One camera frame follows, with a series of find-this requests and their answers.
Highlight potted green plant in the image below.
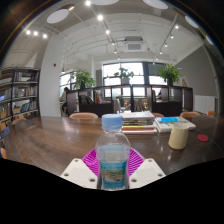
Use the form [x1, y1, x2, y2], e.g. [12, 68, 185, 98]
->
[157, 63, 183, 87]
[70, 68, 96, 90]
[114, 67, 135, 85]

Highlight ceiling air conditioner unit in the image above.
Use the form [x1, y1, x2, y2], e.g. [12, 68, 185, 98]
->
[124, 35, 146, 52]

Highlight thick grey-white book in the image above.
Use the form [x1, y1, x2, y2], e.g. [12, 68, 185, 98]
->
[119, 111, 156, 127]

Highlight cream ceramic cup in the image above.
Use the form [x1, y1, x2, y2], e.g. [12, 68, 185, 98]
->
[167, 121, 190, 150]

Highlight flat round red coaster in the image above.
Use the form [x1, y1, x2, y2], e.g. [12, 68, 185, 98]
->
[196, 133, 209, 143]

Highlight red-edged white book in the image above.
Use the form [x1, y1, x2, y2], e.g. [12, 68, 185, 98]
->
[121, 128, 158, 135]

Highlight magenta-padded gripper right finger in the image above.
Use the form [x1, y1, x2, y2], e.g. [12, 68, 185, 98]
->
[128, 148, 167, 190]

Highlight person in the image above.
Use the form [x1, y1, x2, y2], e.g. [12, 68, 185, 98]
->
[59, 87, 70, 116]

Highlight ceiling spot lights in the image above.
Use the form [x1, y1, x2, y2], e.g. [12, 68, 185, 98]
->
[24, 0, 181, 56]

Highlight large glass window wall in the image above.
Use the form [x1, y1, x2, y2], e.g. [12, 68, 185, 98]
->
[59, 62, 168, 98]

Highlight clear blue-capped water bottle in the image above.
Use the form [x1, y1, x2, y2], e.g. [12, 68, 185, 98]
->
[95, 113, 132, 191]

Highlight white wall radiator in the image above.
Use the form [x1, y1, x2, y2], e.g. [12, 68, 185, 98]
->
[194, 94, 216, 115]

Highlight low dark shelf unit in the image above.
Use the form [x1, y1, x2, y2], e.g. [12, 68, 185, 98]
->
[65, 84, 194, 118]

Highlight yellow-spined book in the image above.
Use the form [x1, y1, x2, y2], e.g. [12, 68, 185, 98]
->
[121, 124, 156, 130]

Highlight round white ceiling panels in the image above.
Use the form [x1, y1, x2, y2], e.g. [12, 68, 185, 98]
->
[46, 0, 214, 46]

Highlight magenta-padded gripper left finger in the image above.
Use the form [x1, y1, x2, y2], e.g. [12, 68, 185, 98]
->
[60, 148, 101, 190]

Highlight tall dark bookshelf unit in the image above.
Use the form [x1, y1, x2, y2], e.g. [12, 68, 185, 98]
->
[0, 67, 41, 134]

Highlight blue-covered book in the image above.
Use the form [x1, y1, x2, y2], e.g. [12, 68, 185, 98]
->
[154, 116, 179, 124]

